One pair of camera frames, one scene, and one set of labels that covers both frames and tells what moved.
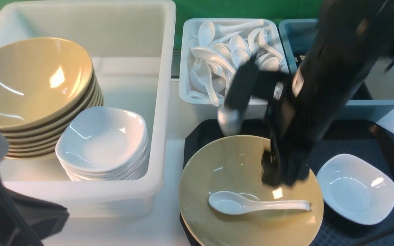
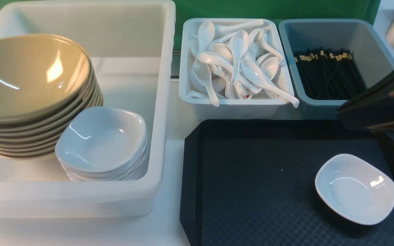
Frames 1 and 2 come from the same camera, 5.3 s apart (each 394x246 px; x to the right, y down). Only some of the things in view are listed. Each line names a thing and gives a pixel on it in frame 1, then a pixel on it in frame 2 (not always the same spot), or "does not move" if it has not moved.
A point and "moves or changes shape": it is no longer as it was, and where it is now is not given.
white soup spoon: (227, 203) moves or changes shape
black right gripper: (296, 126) -> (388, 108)
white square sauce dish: (356, 190) does not move
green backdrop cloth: (277, 9) does not move
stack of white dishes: (103, 152) does not move
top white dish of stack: (100, 138) does not move
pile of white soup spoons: (217, 51) does not move
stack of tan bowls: (26, 92) does not move
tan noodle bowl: (234, 164) -> (33, 77)
